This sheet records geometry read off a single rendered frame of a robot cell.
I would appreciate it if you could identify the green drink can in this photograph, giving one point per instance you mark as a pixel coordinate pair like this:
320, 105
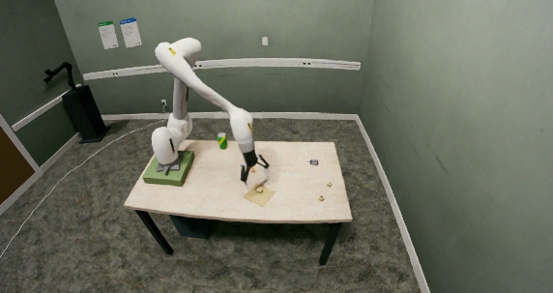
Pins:
222, 141

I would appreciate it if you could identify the beige flat mat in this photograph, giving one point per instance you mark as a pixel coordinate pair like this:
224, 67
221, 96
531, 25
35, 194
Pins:
259, 198

